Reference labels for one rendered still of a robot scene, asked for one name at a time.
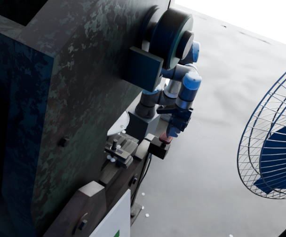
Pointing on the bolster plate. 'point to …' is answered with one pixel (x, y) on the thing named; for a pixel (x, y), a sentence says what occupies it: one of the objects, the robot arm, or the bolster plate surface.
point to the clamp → (122, 160)
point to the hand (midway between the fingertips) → (167, 134)
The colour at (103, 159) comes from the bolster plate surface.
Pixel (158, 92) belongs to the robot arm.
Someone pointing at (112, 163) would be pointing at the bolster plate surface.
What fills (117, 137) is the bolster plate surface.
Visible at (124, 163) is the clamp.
